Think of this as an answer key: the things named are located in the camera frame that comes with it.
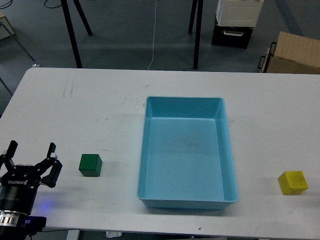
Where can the light blue plastic box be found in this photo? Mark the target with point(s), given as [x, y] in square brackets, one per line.
[186, 159]

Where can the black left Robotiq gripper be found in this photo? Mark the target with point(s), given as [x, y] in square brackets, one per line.
[19, 189]

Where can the yellow wooden block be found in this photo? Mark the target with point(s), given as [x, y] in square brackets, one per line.
[292, 182]

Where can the white storage bin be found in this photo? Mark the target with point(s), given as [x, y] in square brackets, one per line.
[238, 13]

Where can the wooden cabinet at left edge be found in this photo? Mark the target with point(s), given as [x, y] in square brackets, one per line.
[6, 29]

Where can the wooden box with black handles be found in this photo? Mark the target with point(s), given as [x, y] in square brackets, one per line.
[291, 54]

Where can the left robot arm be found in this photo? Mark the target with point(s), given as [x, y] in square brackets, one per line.
[17, 226]

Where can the black tripod legs right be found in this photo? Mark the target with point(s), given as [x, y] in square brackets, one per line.
[196, 15]

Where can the green wooden block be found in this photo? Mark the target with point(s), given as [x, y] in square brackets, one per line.
[90, 165]

